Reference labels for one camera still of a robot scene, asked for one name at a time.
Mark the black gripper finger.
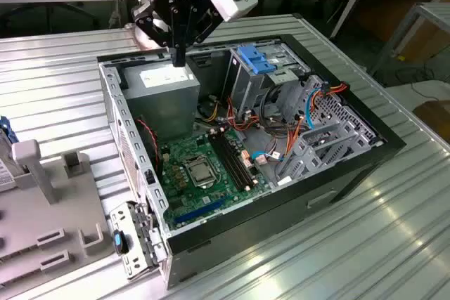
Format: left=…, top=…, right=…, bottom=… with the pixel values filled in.
left=131, top=4, right=181, bottom=68
left=179, top=6, right=226, bottom=68

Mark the orange red disk power wire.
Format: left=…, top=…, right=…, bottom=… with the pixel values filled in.
left=320, top=81, right=352, bottom=99

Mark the grey disk bay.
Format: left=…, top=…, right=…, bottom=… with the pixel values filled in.
left=276, top=74, right=384, bottom=188

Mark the blue plastic drive latch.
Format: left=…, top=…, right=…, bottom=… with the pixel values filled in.
left=237, top=44, right=281, bottom=75

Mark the silver optical drive cage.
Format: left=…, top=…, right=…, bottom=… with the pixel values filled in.
left=224, top=42, right=312, bottom=120

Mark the grey power supply unit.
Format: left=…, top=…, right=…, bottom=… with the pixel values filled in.
left=121, top=59, right=201, bottom=145

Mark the black RAM slot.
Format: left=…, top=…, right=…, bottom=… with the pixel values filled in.
left=217, top=130, right=255, bottom=189
left=209, top=133, right=247, bottom=193
left=213, top=131, right=251, bottom=191
left=221, top=129, right=259, bottom=187

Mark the silver CPU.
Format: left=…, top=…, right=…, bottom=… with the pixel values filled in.
left=188, top=162, right=214, bottom=185

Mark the metal CPU socket cover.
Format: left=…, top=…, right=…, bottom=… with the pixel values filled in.
left=182, top=155, right=219, bottom=190

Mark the green motherboard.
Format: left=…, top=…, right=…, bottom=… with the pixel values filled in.
left=160, top=127, right=274, bottom=233

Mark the blue expansion slot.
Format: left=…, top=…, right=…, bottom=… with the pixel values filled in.
left=174, top=196, right=229, bottom=226

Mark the black open PC case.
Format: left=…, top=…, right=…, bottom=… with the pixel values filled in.
left=96, top=32, right=407, bottom=290

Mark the grey parts rack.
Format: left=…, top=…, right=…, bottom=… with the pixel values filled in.
left=0, top=138, right=119, bottom=289

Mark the brown cardboard box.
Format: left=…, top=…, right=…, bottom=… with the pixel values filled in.
left=411, top=100, right=450, bottom=139

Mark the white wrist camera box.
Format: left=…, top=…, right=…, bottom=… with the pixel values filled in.
left=207, top=0, right=259, bottom=22

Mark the yellow black wire bundle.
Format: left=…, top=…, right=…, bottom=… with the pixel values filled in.
left=196, top=94, right=222, bottom=124

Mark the thick black cable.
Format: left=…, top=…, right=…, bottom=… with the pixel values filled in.
left=258, top=84, right=293, bottom=136

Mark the orange red yellow wire harness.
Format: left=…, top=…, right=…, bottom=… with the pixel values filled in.
left=224, top=96, right=307, bottom=166

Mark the blue flat data wire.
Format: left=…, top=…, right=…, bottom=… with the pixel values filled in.
left=252, top=87, right=326, bottom=164

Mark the silver card retention bracket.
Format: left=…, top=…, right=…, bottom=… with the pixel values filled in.
left=108, top=200, right=169, bottom=282

